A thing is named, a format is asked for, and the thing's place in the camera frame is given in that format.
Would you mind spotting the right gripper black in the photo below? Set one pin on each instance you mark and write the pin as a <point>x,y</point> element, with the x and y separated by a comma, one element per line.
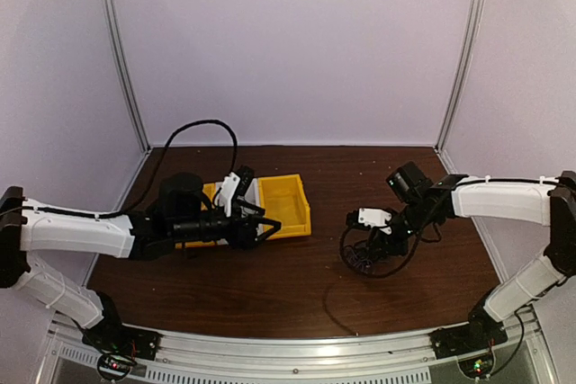
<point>392,247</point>

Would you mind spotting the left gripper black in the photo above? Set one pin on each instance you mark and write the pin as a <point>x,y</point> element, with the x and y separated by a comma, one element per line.
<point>247,240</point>

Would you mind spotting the white translucent bin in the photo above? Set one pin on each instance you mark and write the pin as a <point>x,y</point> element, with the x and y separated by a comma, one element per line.
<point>249,197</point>

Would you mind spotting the yellow bin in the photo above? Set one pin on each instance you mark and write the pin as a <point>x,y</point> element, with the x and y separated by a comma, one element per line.
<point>199,222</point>
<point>284,200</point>

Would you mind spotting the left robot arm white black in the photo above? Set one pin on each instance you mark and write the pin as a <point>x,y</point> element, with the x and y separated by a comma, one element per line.
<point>28,227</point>

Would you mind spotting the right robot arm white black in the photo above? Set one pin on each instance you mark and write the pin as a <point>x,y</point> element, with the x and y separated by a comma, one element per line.
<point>547,201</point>

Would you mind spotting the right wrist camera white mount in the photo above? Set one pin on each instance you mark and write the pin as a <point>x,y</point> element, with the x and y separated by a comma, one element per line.
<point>369,218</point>

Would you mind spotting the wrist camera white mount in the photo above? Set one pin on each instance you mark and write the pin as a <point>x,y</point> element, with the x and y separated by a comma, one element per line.
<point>246,176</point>
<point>369,218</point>

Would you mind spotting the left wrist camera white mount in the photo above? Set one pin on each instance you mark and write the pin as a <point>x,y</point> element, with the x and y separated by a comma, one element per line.
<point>246,176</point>

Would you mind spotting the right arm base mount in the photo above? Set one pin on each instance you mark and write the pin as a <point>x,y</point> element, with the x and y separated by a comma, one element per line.
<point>471,343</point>

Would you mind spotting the front aluminium rail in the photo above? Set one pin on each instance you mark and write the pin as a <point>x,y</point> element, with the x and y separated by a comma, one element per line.
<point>405,357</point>

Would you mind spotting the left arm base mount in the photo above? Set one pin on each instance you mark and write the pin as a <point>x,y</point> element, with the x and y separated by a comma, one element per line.
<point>120,346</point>

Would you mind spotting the right aluminium frame post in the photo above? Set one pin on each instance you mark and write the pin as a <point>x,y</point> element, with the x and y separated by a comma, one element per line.
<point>471,30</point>

